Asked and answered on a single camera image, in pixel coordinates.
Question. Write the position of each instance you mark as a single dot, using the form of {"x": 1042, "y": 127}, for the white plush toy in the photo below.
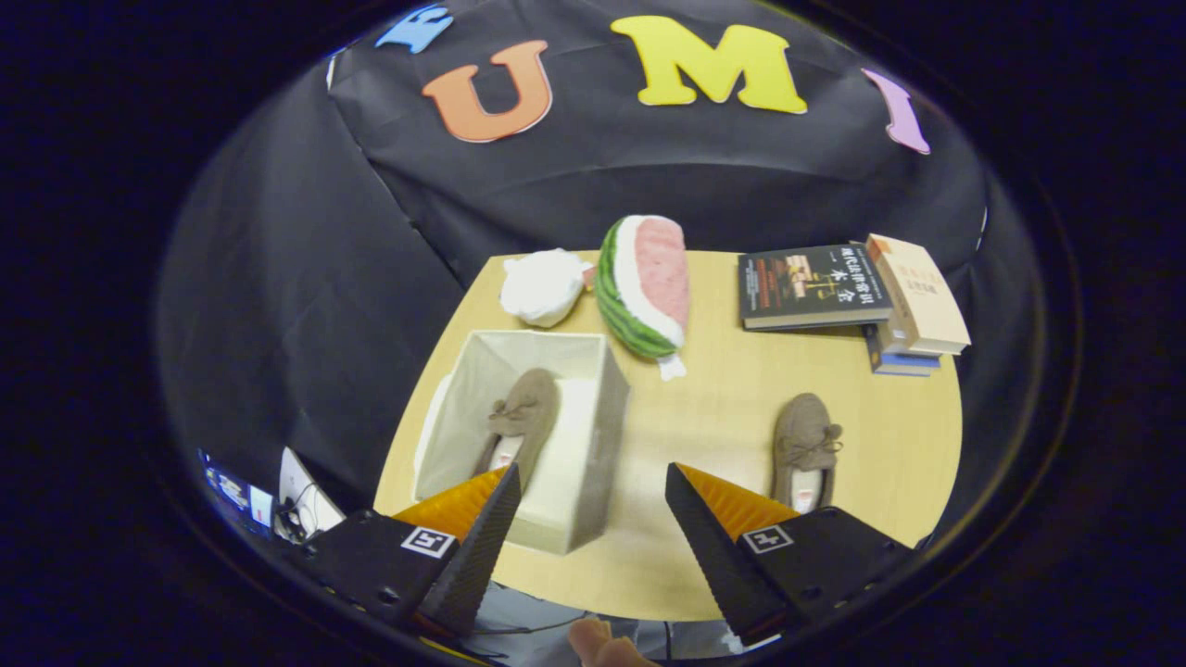
{"x": 545, "y": 287}

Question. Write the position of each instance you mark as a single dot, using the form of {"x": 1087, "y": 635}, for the black cover book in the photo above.
{"x": 811, "y": 285}

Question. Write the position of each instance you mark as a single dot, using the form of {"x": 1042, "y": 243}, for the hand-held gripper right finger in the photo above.
{"x": 713, "y": 560}

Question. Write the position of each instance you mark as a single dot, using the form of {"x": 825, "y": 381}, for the watermelon slice plush toy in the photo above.
{"x": 644, "y": 287}

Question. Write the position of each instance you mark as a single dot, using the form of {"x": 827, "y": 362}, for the blue cover book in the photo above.
{"x": 903, "y": 363}

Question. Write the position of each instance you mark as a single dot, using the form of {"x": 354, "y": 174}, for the black backdrop cloth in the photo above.
{"x": 306, "y": 278}

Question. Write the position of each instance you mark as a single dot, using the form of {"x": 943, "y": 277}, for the cream fabric storage box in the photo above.
{"x": 574, "y": 463}

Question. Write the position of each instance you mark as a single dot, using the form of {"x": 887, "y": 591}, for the brown fuzzy shoe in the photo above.
{"x": 804, "y": 431}
{"x": 523, "y": 408}

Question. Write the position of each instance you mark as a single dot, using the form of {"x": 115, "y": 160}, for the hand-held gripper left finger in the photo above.
{"x": 473, "y": 556}

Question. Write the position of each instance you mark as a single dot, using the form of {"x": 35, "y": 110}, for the beige cover book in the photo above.
{"x": 922, "y": 296}

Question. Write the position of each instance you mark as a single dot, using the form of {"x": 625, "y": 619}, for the white sheet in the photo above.
{"x": 301, "y": 482}

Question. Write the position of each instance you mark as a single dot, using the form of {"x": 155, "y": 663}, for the blue glossy packet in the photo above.
{"x": 232, "y": 489}

